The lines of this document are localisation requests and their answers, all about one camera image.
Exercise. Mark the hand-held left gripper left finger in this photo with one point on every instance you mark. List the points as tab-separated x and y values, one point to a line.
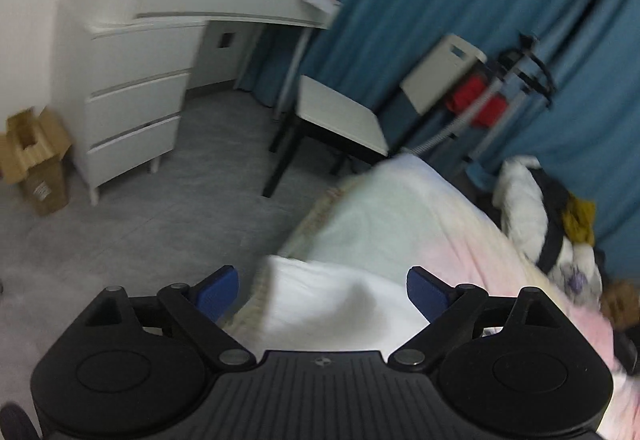
217	292

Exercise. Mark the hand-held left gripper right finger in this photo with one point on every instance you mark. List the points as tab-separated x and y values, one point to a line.
427	292

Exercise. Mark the white pants with black stripe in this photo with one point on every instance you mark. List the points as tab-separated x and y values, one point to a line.
330	305

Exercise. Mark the pastel tie-dye duvet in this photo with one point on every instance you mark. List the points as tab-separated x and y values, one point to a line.
410	215

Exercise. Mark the mustard yellow cloth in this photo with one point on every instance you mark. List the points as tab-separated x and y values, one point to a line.
580	220

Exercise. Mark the red garment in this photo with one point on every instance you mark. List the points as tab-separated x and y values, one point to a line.
470	95

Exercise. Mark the open cardboard box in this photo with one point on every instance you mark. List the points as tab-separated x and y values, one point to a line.
37	160

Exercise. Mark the garment steamer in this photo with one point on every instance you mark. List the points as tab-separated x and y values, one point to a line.
525	80

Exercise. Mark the white dressing table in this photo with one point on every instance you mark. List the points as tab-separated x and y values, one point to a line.
140	70

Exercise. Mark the chair with black frame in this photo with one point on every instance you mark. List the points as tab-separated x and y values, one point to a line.
340	115

